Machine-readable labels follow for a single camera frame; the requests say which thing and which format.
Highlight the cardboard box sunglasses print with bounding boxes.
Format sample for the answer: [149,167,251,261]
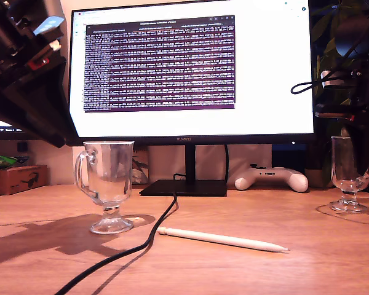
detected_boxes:
[0,165,49,196]

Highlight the black Huawei monitor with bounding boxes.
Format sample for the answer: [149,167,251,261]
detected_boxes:
[68,0,316,197]

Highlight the black computer monitor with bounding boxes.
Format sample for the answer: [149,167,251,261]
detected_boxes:
[0,119,27,141]

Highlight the green white crumpled bag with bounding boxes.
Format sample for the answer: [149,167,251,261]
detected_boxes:
[0,155,18,173]

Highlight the thin black monitor cable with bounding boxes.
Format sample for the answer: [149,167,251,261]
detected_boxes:
[223,144,231,182]

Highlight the white pen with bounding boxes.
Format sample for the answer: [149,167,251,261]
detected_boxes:
[156,226,290,253]

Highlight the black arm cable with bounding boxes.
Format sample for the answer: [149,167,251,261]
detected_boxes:
[290,71,357,95]

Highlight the white game controller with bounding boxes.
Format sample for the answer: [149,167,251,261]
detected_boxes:
[234,164,309,194]

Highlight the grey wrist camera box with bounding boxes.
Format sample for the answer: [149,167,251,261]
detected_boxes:
[321,70,357,89]
[33,15,65,36]

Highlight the small clear glass handled cup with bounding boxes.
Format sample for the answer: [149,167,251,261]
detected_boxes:
[74,140,135,235]
[328,136,369,213]

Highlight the thick black table cable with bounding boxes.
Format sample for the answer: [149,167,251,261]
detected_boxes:
[54,173,187,295]

